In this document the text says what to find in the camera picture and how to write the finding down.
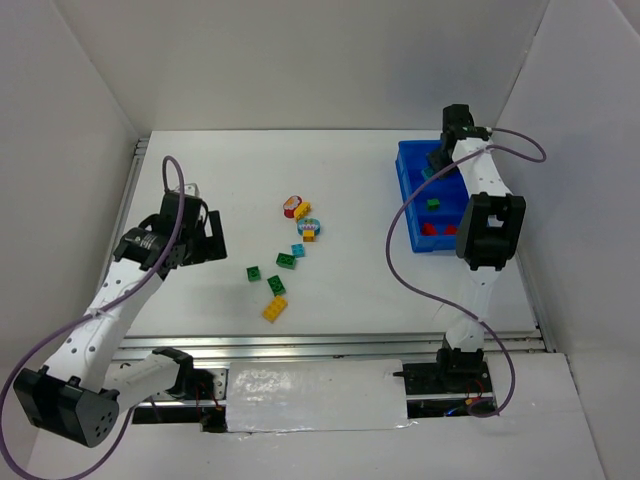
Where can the small light blue lego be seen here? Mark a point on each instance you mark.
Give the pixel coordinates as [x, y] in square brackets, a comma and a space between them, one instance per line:
[298, 250]

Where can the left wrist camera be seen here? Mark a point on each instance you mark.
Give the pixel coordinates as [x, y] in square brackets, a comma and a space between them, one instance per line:
[190, 189]

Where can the white foil tape panel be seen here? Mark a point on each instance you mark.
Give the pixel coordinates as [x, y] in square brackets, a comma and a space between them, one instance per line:
[337, 395]

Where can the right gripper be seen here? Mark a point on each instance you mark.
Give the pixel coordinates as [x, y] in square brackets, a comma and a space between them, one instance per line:
[439, 153]

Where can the yellow lego brick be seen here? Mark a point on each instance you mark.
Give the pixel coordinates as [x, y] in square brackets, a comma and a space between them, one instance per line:
[302, 210]
[274, 309]

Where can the green lego brick left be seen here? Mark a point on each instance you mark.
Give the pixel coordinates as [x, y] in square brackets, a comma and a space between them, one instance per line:
[253, 273]

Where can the blue divided plastic bin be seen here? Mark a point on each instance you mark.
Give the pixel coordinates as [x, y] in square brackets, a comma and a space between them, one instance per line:
[434, 216]

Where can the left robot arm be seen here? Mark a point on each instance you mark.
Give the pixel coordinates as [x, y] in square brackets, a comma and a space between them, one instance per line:
[73, 394]

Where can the green lego brick lower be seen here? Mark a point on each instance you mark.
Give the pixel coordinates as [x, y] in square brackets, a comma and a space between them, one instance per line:
[276, 285]

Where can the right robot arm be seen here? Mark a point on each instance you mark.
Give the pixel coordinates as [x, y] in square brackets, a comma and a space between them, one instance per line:
[486, 239]

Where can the teal rectangular lego brick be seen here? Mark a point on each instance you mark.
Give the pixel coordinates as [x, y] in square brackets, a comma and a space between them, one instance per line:
[427, 173]

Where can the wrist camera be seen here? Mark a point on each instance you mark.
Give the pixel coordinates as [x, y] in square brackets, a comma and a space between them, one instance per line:
[482, 133]
[190, 189]

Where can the green lego brick upper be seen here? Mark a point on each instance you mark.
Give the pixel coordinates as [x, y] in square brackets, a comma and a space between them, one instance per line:
[286, 261]

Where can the teal printed round lego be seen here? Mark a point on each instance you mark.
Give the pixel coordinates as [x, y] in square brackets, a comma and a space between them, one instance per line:
[308, 224]

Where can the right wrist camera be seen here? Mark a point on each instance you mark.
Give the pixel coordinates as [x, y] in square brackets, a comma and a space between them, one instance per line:
[482, 133]

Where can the aluminium front rail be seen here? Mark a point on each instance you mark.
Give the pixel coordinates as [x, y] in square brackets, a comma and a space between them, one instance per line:
[282, 348]

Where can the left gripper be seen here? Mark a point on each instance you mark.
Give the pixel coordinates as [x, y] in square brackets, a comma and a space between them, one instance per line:
[214, 236]

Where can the red flower lego piece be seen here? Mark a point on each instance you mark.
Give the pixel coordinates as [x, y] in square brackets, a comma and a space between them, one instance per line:
[290, 205]

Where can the small green lego brick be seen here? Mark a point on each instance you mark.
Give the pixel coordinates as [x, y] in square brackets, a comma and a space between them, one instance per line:
[433, 204]

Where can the red arch lego brick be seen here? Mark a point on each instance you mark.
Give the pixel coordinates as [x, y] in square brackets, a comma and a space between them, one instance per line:
[429, 230]

